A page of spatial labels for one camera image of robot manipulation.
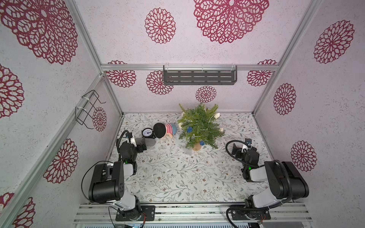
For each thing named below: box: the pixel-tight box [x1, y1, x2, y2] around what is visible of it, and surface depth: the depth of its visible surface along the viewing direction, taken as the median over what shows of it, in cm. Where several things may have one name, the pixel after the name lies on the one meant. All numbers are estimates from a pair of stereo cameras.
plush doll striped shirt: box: [153, 122, 178, 139], surface depth 105 cm
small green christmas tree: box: [177, 102, 225, 152], surface depth 77 cm
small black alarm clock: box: [141, 127, 157, 139], surface depth 105 cm
